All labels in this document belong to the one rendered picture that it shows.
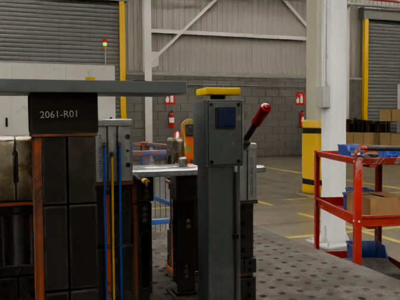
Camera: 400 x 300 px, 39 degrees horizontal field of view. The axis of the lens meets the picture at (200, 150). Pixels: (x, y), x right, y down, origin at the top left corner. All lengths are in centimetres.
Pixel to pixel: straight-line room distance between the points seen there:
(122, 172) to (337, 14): 418
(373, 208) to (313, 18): 546
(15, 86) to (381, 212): 260
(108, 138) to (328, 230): 417
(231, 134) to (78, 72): 828
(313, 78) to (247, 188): 714
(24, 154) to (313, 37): 744
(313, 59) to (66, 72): 379
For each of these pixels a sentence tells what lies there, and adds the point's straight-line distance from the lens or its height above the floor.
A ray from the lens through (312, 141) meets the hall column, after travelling 816.
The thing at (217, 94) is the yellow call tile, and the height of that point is 115.
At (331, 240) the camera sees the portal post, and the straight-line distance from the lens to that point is 510.
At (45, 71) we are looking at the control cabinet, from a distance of 911.
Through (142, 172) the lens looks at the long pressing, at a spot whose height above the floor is 100.
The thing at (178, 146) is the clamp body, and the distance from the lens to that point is 143.
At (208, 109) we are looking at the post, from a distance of 93.
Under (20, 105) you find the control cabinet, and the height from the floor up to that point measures 136.
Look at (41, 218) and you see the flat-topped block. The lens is 88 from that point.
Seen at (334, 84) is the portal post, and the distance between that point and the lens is 501.
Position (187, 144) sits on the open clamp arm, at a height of 105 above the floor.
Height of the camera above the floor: 111
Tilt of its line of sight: 3 degrees down
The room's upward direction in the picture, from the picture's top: straight up
